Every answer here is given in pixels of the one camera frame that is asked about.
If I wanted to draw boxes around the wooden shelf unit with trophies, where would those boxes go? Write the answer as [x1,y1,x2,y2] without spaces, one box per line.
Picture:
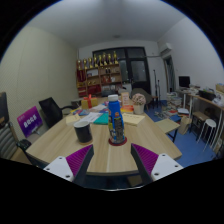
[75,50,123,98]

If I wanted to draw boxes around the purple sign board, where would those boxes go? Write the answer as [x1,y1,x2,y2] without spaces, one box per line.
[16,105,44,138]

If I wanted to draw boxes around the orange standing card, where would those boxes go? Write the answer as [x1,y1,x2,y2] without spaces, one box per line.
[120,92,130,107]

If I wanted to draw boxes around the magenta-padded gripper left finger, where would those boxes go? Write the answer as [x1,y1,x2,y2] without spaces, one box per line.
[43,144,95,187]

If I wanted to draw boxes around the white round stool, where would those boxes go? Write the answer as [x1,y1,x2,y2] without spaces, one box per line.
[198,118,218,148]

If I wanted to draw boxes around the yellow gift box red ribbon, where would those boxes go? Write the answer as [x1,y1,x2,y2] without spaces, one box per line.
[80,94,100,110]

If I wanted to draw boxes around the pile of books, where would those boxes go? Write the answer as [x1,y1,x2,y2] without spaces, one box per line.
[159,92,183,121]

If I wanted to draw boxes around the orange book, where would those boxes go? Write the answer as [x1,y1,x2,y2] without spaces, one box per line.
[120,105,135,114]

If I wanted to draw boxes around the black computer monitor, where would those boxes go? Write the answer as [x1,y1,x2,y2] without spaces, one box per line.
[178,75,191,89]

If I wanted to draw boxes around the black mug with white inside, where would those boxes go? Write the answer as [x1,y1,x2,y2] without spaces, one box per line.
[73,120,94,145]

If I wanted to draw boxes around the brown paper bag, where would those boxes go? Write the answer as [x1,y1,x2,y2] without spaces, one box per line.
[178,115,193,136]

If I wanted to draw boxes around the pink flowers in white pot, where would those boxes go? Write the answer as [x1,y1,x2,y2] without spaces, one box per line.
[131,93,147,116]

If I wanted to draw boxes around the black tripod stand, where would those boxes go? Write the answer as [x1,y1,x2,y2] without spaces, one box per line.
[152,69,162,108]

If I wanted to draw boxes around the white printed booklet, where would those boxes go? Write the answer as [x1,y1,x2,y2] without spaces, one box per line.
[79,111,104,124]

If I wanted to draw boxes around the white wall air conditioner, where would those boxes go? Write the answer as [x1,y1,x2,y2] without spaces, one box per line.
[157,42,173,58]

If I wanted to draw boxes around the grey striped office chair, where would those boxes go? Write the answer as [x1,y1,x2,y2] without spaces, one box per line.
[0,91,33,161]

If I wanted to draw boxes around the small light wood table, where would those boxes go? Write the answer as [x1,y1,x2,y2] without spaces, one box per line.
[154,118,181,144]

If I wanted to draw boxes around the grey armchair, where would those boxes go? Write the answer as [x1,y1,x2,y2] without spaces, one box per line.
[129,87,154,109]

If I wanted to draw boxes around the blue white-capped drink bottle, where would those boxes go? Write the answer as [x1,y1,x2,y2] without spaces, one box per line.
[107,94,126,145]

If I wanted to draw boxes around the black framed glass door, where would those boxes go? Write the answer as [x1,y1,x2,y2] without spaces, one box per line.
[92,46,152,96]

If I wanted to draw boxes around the teal book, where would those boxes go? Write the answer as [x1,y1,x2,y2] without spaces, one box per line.
[92,112,110,126]

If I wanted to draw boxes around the pale yellow book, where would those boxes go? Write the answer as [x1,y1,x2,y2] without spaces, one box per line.
[65,113,82,127]

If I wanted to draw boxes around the wooden stool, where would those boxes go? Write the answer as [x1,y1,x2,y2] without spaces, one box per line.
[192,110,209,134]

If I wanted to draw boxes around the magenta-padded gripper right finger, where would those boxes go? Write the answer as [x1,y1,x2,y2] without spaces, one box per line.
[130,143,184,186]

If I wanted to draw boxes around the flat round red coaster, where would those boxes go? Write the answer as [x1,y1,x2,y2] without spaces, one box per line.
[107,135,128,147]

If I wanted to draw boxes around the black office chair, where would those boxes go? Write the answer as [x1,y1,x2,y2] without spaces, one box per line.
[38,96,76,129]

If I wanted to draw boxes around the long wooden side desk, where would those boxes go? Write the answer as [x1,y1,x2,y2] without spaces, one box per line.
[176,88,224,154]

